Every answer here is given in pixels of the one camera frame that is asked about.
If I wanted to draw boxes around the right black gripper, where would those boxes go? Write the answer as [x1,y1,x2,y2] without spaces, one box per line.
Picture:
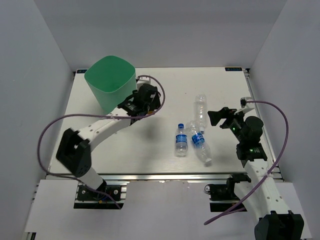
[207,107,248,144]

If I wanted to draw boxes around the blue cap water bottle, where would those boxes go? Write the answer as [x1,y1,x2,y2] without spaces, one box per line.
[175,123,188,157]

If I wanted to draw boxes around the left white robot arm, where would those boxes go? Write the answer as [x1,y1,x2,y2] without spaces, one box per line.
[56,83,161,200]

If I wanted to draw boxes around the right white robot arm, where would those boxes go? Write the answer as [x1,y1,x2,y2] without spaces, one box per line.
[208,107,305,240]

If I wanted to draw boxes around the green plastic bin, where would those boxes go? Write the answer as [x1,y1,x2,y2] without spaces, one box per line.
[84,55,137,114]

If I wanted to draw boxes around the clear unlabelled plastic bottle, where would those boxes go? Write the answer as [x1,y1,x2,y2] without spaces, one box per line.
[194,94,208,133]

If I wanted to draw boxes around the crushed blue label bottle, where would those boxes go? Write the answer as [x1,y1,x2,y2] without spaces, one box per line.
[186,121,212,167]

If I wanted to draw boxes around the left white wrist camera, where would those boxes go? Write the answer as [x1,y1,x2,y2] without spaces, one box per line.
[136,75,151,89]

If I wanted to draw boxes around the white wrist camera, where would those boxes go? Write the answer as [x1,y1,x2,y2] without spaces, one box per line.
[234,97,255,115]
[136,75,151,89]

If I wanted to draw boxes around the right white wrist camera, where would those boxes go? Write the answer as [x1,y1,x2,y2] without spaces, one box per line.
[234,97,255,115]

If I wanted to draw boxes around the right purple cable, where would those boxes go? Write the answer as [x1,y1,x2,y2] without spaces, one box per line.
[203,99,290,225]

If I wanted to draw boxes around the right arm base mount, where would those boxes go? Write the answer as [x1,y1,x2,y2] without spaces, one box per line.
[203,173,252,213]

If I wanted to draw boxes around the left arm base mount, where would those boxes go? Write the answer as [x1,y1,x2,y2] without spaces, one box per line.
[73,178,128,210]

